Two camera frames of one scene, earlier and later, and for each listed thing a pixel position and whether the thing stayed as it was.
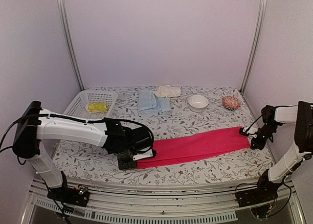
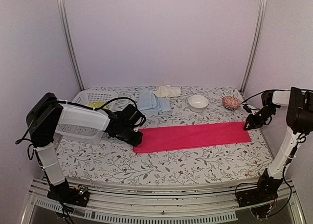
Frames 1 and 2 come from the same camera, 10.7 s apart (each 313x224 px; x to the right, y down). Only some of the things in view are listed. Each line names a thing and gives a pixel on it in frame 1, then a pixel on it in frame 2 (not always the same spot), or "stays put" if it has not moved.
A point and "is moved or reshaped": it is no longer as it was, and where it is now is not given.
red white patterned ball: [231, 102] stays put
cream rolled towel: [167, 91] stays put
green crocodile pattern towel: [98, 107] stays put
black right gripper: [259, 145] → [254, 123]
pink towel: [172, 150] is moved or reshaped
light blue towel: [148, 101] stays put
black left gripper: [125, 166] → [136, 141]
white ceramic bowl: [198, 103] stays put
